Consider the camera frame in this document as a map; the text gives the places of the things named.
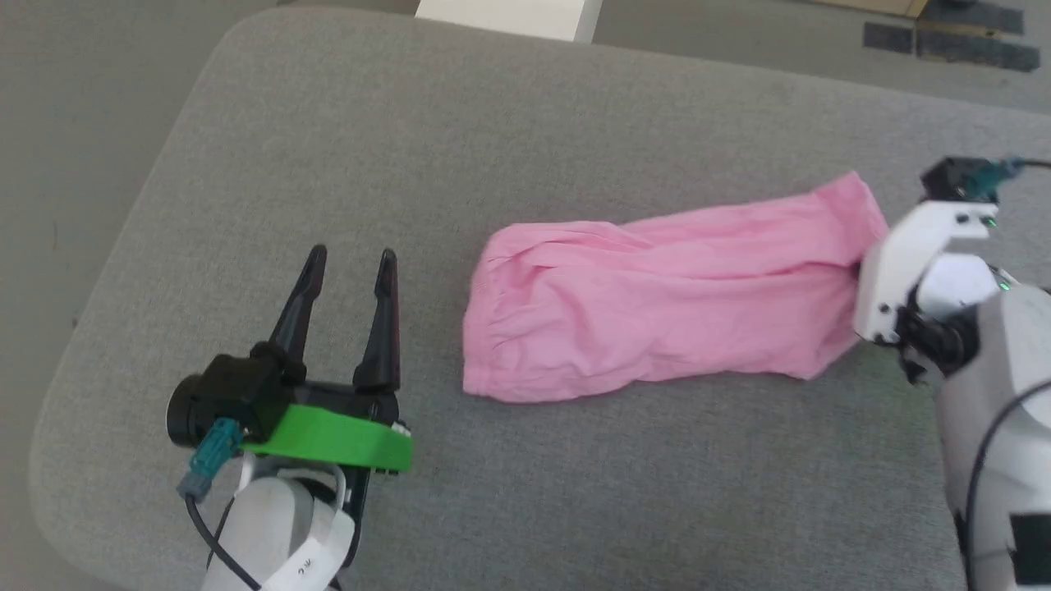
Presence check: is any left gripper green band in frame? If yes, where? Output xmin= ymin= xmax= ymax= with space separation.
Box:
xmin=241 ymin=244 xmax=415 ymax=493

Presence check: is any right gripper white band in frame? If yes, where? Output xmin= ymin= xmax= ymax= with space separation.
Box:
xmin=852 ymin=199 xmax=1000 ymax=346

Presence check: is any pink garment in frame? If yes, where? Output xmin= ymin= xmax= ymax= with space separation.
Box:
xmin=461 ymin=170 xmax=891 ymax=405

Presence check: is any small black floor mat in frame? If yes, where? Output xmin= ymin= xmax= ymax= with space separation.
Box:
xmin=861 ymin=21 xmax=915 ymax=55

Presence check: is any long black floor mat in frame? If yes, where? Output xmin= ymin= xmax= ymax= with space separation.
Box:
xmin=915 ymin=30 xmax=1043 ymax=74

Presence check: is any square black floor mat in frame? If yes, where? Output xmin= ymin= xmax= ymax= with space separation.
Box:
xmin=923 ymin=0 xmax=1027 ymax=36

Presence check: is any grey fabric sofa cushion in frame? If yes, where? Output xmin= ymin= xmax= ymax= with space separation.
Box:
xmin=27 ymin=4 xmax=1051 ymax=591

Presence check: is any white cube box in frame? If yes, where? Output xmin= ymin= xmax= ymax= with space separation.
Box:
xmin=414 ymin=0 xmax=604 ymax=44

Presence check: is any teal right camera connector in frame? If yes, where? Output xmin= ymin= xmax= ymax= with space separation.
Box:
xmin=972 ymin=158 xmax=1028 ymax=203

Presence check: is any teal camera connector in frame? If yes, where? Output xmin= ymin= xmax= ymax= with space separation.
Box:
xmin=972 ymin=158 xmax=1028 ymax=203
xmin=176 ymin=417 xmax=246 ymax=503

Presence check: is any teal left camera connector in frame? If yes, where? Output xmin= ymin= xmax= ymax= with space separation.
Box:
xmin=176 ymin=417 xmax=246 ymax=503

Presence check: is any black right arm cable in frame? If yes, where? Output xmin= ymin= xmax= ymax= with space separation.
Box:
xmin=962 ymin=158 xmax=1051 ymax=585

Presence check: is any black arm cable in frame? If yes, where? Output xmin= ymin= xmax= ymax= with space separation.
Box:
xmin=962 ymin=158 xmax=1051 ymax=585
xmin=184 ymin=492 xmax=265 ymax=591

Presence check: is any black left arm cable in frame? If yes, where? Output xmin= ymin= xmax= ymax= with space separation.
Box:
xmin=184 ymin=492 xmax=265 ymax=591

